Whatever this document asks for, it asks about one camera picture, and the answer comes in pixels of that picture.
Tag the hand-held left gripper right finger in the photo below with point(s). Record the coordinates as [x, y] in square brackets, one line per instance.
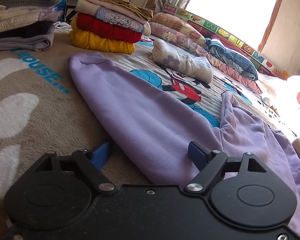
[198, 155]

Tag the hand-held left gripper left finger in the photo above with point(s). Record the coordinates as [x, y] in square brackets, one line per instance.
[101, 155]

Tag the lilac sweatshirt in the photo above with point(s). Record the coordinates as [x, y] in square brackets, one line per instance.
[145, 120]

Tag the colourful folded clothes stack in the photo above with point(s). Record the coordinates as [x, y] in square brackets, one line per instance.
[86, 5]

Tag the pile of folded grey clothes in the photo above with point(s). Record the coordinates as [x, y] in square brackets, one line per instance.
[17, 17]

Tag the white plush toy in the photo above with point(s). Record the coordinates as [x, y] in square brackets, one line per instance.
[267, 102]

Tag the cartoon mouse blanket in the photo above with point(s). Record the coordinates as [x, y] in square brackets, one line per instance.
[32, 100]

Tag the white floral folded garment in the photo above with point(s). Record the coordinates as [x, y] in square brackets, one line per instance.
[182, 62]

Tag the blue striped pillow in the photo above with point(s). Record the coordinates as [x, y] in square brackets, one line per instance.
[230, 57]

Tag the yellow knit sweater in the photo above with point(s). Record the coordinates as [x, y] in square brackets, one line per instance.
[100, 42]

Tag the pink floral long pillow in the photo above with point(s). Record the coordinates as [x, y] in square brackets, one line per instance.
[180, 42]

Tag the colourful picture mat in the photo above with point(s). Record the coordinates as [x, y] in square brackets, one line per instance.
[225, 33]

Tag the red knit sweater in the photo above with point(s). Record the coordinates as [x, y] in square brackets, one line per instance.
[107, 28]

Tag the floral beige pillow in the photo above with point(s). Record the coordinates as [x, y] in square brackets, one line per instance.
[180, 28]

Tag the grey sequin garment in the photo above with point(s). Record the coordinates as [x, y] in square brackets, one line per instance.
[122, 20]

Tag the mustard yellow folded garment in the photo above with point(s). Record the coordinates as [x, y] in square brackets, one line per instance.
[125, 5]

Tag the blue bag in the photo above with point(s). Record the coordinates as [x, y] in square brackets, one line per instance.
[61, 5]

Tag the window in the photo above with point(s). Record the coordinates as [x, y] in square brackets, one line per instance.
[232, 2]

